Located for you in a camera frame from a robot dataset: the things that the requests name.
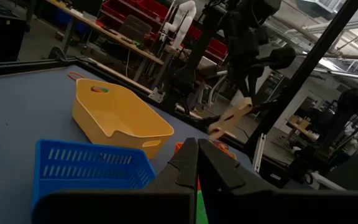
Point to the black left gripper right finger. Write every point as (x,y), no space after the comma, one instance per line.
(291,208)

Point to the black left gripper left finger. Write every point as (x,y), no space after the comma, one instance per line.
(120,208)

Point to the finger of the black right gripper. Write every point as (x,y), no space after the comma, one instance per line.
(253,82)
(243,82)

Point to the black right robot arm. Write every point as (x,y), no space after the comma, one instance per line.
(247,12)

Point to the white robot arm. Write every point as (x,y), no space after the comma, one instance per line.
(182,18)

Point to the red rubber band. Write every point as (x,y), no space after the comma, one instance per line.
(69,75)

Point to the red storage bin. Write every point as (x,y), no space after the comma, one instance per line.
(154,9)
(217,48)

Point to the blue slotted plastic basket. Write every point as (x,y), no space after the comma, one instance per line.
(89,183)

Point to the small wooden table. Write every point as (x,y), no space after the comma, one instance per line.
(300,124)

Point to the green slotted plastic basket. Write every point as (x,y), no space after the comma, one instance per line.
(201,211)

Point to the yellow plastic basket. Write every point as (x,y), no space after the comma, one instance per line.
(120,109)

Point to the dark grey crate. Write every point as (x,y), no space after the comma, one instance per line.
(135,28)

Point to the long wooden workbench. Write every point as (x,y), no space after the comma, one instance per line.
(129,42)

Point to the blue storage bin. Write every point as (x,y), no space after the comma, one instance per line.
(64,17)

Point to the black aluminium rig frame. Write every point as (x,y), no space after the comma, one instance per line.
(306,62)

